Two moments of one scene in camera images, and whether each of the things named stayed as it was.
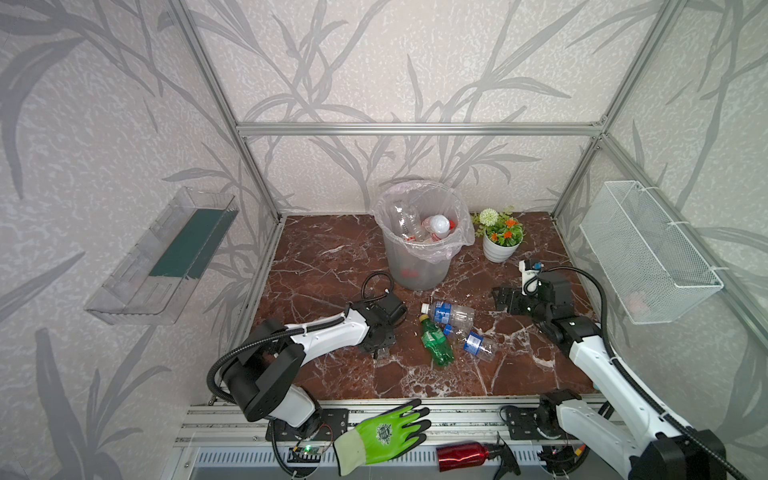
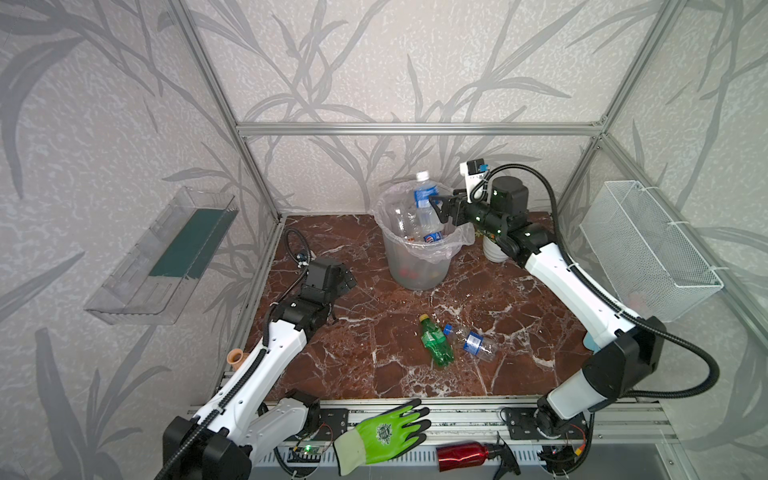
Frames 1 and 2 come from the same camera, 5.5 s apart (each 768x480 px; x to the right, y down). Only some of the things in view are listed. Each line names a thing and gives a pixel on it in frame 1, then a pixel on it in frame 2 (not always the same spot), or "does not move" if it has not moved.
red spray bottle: [458, 456] does not move
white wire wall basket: [653, 272] does not move
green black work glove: [381, 440] does not move
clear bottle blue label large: [445, 313] → [425, 219]
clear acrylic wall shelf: [153, 283] does not move
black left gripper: [383, 335] → [344, 282]
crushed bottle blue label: [475, 344] does not move
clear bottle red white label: [409, 220] does not move
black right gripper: [516, 300] → [456, 209]
